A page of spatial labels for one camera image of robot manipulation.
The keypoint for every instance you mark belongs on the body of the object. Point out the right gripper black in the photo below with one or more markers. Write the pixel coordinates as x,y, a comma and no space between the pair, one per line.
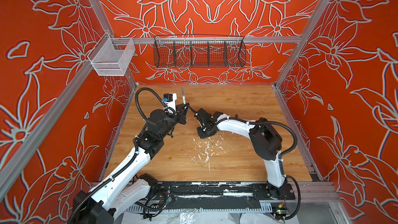
202,136

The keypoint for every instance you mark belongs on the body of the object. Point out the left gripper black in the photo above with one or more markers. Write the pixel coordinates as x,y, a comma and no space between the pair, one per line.
181,114

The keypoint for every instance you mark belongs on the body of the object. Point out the green pen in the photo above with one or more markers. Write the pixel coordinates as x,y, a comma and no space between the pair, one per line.
183,96

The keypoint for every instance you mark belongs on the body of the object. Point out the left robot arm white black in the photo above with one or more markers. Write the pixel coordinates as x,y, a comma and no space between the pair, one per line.
108,200

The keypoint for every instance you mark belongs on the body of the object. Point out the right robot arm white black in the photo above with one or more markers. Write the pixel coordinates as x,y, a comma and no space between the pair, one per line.
267,144

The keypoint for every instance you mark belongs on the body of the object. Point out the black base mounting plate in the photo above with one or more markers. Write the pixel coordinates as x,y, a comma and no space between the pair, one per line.
212,189

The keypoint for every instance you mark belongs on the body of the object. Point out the clear plastic bin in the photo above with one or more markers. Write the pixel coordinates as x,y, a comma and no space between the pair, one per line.
112,56

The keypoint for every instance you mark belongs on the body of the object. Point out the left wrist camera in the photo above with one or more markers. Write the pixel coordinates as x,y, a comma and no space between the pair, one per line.
169,100

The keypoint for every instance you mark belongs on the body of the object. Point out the black wire basket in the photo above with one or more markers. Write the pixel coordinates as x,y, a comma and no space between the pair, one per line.
199,51

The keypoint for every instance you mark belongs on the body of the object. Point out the grey cable duct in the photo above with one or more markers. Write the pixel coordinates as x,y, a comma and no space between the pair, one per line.
262,207

